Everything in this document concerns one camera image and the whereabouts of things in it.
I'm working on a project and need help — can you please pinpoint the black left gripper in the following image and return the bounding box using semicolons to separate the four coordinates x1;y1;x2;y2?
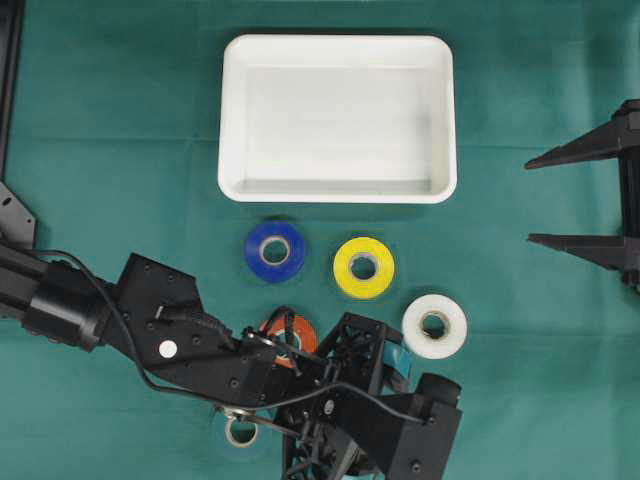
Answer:
244;313;392;479

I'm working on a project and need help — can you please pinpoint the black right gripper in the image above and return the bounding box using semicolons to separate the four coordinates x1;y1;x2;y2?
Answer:
524;99;639;293

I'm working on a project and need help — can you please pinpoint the green tape roll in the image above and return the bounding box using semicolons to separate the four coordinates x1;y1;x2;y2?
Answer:
211;409;274;463

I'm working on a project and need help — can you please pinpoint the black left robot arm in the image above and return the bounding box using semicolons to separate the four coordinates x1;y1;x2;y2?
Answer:
1;243;399;479

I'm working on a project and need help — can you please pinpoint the orange tape roll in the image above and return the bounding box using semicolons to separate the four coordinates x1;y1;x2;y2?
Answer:
259;307;318;353

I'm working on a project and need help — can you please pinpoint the blue tape roll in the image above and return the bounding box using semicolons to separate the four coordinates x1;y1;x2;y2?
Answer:
244;221;306;283

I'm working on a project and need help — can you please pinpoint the yellow tape roll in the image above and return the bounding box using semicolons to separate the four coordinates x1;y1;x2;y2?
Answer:
333;237;395;300

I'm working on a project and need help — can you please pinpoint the white tape roll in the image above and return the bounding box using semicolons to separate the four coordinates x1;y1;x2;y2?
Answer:
402;294;468;360

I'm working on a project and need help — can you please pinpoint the white plastic case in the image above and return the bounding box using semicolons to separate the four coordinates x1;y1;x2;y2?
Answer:
218;34;458;204

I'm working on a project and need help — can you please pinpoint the green table cloth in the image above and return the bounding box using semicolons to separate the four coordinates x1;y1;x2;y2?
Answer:
6;1;639;479

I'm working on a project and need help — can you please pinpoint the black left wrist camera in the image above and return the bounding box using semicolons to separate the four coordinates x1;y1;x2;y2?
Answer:
366;374;462;479

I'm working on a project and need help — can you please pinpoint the black camera cable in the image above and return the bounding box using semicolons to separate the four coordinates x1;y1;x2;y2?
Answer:
37;249;431;426

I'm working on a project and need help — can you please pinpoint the black frame post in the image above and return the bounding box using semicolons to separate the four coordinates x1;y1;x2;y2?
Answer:
1;0;37;249

